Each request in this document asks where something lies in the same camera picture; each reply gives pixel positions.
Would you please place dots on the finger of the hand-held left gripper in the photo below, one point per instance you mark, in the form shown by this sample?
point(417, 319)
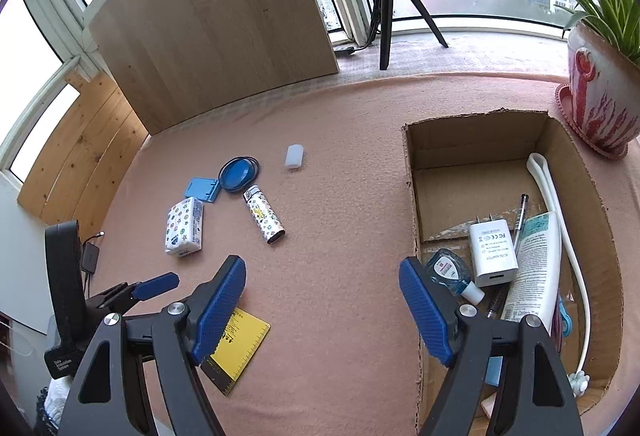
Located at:
point(157, 285)

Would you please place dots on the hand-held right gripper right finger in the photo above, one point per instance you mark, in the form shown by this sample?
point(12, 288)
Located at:
point(425, 311)

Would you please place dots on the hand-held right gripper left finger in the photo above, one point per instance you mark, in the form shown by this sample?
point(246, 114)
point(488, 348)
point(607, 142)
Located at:
point(220, 306)

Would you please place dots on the yellow ruler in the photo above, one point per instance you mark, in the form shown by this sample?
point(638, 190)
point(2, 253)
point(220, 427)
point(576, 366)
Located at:
point(240, 341)

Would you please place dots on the small clear blue bottle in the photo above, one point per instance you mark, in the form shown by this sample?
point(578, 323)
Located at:
point(447, 271)

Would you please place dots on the printed tissue pack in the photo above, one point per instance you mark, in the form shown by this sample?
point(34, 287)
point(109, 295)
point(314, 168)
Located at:
point(182, 226)

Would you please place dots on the white charger plug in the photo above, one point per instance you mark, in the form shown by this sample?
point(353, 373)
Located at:
point(492, 251)

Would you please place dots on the printed white lighter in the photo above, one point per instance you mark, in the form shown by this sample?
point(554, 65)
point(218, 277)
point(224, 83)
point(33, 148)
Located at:
point(262, 216)

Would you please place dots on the blue phone stand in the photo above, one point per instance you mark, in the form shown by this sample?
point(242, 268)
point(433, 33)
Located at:
point(200, 190)

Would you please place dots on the white sunscreen tube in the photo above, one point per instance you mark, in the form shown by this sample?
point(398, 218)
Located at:
point(532, 266)

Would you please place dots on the brown cardboard box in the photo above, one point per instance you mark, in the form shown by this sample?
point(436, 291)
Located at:
point(450, 196)

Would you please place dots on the black pen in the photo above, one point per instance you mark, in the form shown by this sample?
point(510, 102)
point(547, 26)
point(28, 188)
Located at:
point(520, 216)

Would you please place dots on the small translucent white container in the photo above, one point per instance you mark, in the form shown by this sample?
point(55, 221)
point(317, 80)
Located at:
point(294, 157)

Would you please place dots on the black power adapter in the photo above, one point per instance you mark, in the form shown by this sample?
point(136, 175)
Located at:
point(90, 256)

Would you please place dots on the wooden plank panel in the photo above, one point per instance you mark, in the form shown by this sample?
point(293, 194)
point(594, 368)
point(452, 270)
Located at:
point(85, 151)

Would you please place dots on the pink table cloth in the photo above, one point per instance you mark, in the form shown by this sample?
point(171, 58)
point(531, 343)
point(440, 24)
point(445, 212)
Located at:
point(325, 216)

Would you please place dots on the pink plant saucer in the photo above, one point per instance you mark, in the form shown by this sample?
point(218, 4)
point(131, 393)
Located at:
point(567, 111)

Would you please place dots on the light wooden board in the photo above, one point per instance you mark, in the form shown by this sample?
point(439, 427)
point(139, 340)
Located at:
point(215, 26)

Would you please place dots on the spider plant in red-white pot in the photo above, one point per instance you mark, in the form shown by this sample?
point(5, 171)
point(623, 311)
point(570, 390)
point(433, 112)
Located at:
point(605, 91)

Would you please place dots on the black tripod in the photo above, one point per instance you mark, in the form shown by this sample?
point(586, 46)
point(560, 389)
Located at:
point(385, 16)

